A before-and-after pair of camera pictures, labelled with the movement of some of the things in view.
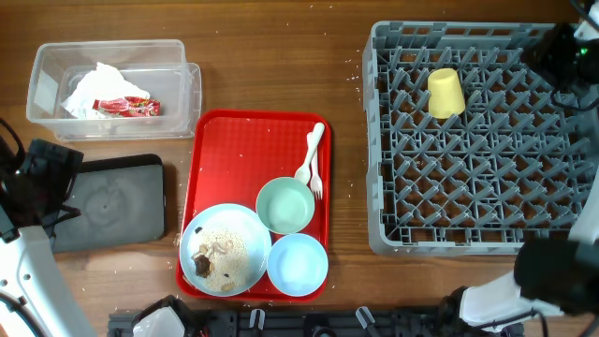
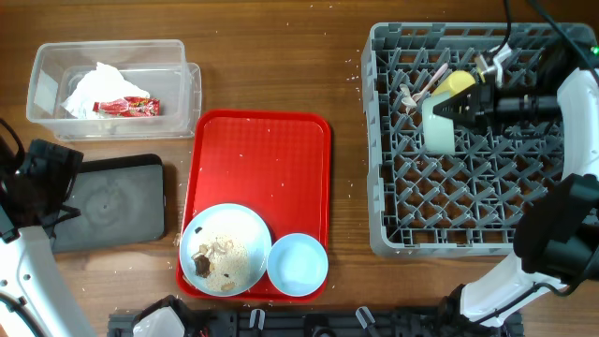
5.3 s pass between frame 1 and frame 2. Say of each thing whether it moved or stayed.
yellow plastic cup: moved
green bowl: moved
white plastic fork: moved
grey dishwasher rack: stayed
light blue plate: stayed
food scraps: stayed
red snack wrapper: stayed
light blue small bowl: stayed
